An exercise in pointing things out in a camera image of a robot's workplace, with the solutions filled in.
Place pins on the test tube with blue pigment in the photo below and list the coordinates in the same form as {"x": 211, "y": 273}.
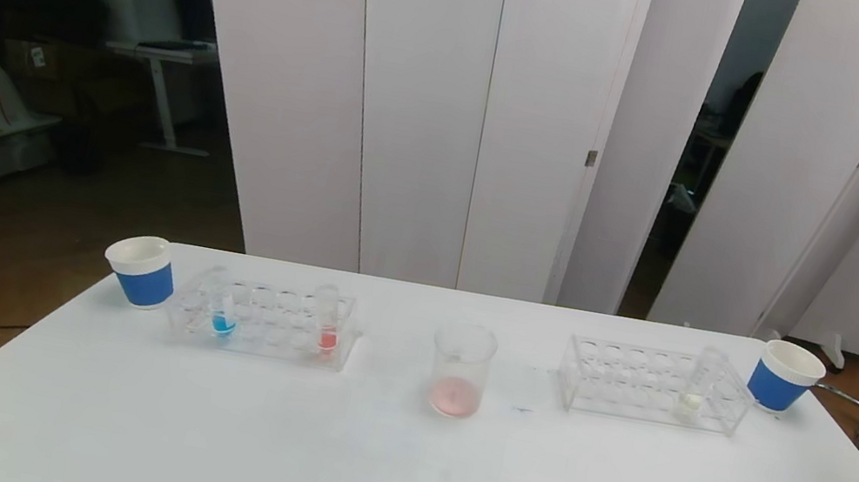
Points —
{"x": 221, "y": 323}

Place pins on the test tube with yellow pigment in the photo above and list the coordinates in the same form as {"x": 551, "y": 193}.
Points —
{"x": 690, "y": 402}

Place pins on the clear acrylic test tube rack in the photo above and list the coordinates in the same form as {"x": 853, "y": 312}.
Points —
{"x": 269, "y": 338}
{"x": 637, "y": 394}

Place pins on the clear glass beaker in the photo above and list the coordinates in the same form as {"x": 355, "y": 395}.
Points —
{"x": 455, "y": 396}

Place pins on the test tube with red pigment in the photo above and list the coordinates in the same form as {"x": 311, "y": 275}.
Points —
{"x": 327, "y": 338}

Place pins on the white screen foot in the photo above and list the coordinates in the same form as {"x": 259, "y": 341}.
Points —
{"x": 829, "y": 354}

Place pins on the blue and white paper cup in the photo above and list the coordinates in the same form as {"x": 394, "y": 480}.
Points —
{"x": 777, "y": 387}
{"x": 141, "y": 283}

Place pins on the black backpack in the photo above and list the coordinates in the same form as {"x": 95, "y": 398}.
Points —
{"x": 192, "y": 11}

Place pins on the white standing desk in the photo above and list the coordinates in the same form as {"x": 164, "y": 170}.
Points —
{"x": 165, "y": 53}

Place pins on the brown cardboard box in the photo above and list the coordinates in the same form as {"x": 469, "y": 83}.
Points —
{"x": 54, "y": 75}

